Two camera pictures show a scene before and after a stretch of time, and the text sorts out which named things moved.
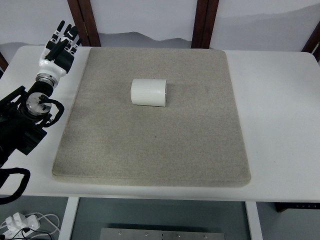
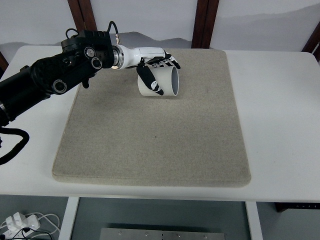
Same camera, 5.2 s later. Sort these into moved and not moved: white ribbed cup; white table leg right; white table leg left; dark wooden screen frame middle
Moved: white ribbed cup
Not moved: white table leg right; dark wooden screen frame middle; white table leg left
